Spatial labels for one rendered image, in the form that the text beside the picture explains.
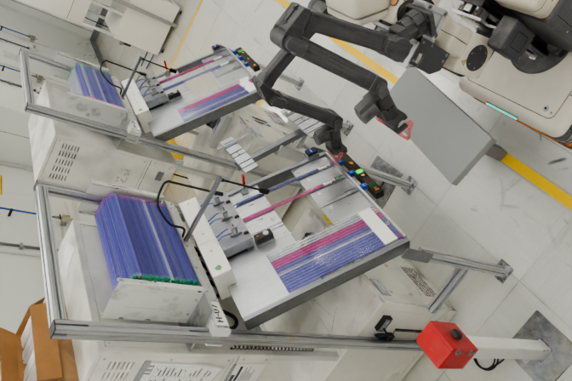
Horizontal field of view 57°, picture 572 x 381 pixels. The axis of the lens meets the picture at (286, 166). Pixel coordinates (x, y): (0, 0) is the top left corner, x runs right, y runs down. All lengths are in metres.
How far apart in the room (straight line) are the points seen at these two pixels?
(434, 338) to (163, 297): 0.95
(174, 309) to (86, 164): 1.37
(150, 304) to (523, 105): 1.75
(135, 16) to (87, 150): 3.70
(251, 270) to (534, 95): 1.42
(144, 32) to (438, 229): 4.67
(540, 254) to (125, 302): 1.80
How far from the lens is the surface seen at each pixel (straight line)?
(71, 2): 6.44
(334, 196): 2.34
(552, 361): 2.61
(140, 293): 1.85
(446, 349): 1.94
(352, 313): 2.43
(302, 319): 2.67
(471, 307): 2.80
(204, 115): 3.10
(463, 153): 2.21
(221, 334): 1.91
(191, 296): 1.93
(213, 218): 2.28
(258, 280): 2.08
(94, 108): 3.05
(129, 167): 3.15
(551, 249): 2.64
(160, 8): 6.60
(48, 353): 2.01
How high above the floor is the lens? 2.39
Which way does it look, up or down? 37 degrees down
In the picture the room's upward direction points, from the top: 73 degrees counter-clockwise
